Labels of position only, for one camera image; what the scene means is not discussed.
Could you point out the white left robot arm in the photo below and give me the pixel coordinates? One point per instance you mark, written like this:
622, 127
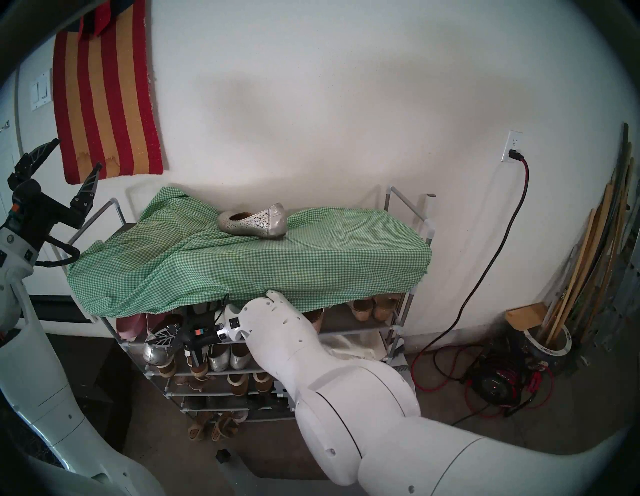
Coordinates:
40, 400

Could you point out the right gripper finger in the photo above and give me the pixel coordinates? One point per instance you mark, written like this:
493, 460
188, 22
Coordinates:
167, 336

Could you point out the white panel door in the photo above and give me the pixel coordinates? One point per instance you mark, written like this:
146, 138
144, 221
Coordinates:
50, 280

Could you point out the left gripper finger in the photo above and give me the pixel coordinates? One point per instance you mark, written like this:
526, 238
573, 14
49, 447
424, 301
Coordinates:
85, 200
30, 164

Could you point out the brown cardboard piece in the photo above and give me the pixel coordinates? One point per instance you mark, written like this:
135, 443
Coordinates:
525, 315

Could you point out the silver perforated shoe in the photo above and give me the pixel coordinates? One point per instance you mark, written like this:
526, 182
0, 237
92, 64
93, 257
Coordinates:
260, 225
157, 356

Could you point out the black base knob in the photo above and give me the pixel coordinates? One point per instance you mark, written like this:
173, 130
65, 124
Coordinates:
223, 455

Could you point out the red glitter ribbon bow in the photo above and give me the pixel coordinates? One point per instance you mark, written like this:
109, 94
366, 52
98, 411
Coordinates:
102, 17

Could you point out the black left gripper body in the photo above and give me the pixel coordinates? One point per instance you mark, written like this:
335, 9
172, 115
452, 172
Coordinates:
35, 215

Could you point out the white wall outlet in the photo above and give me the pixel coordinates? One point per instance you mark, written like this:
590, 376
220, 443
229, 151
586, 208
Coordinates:
515, 140

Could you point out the wooden trim sticks bundle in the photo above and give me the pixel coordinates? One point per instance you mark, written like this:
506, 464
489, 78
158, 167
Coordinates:
600, 240

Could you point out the white slip-on shoe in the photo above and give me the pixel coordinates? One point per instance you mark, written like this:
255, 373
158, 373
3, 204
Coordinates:
240, 416

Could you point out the jute espadrille wedge shoe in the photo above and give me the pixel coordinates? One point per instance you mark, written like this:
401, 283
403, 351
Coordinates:
316, 320

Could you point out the brown slip-on shoe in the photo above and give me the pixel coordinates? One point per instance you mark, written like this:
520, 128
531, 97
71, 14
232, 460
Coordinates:
261, 382
238, 385

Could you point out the striped fabric flag hanging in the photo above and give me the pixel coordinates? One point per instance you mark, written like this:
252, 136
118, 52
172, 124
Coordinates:
100, 100

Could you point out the grey metal shoe rack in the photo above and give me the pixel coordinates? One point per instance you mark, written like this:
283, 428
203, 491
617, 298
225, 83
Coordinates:
350, 327

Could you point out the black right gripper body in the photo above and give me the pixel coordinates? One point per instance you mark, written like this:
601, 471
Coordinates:
202, 335

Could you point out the plain silver flat shoe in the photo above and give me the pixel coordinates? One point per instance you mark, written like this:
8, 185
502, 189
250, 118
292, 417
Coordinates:
240, 357
219, 359

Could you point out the tan cork wedge shoe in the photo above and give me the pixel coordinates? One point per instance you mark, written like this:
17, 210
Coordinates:
363, 310
386, 307

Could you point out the red black power tool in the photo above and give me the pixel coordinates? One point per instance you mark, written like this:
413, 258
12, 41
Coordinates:
492, 387

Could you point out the white light switch plate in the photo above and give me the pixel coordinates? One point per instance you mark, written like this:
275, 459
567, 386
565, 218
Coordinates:
41, 92

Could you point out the dark brown low cabinet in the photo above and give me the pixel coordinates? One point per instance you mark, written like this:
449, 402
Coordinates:
90, 380

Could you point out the tan fringed sandal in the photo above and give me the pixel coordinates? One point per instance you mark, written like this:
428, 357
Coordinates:
199, 429
225, 427

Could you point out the green gingham cloth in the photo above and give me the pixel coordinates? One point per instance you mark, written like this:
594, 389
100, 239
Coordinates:
325, 260

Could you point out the aluminium ladder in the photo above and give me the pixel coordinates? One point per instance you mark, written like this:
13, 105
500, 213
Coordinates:
625, 300

